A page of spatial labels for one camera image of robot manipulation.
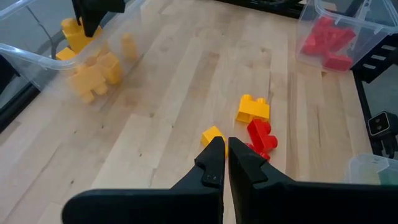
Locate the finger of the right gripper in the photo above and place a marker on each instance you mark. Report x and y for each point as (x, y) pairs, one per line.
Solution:
(90, 25)

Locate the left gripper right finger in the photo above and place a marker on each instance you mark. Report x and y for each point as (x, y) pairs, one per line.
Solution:
(295, 207)

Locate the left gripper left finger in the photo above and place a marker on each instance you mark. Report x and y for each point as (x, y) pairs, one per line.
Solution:
(186, 207)

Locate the yellow wedge toy block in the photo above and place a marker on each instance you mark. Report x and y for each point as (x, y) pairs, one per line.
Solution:
(73, 39)

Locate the orange square toy block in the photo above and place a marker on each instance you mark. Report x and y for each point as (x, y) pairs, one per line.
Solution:
(87, 79)

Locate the green toy block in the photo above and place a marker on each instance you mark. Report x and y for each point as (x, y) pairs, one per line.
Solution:
(388, 177)

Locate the red zigzag toy block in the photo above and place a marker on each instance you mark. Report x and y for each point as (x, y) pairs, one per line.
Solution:
(314, 45)

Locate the clear plastic bin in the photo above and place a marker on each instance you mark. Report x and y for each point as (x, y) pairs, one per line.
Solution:
(363, 168)
(367, 18)
(37, 59)

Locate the black table-level camera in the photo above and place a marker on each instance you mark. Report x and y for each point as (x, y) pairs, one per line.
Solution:
(379, 124)

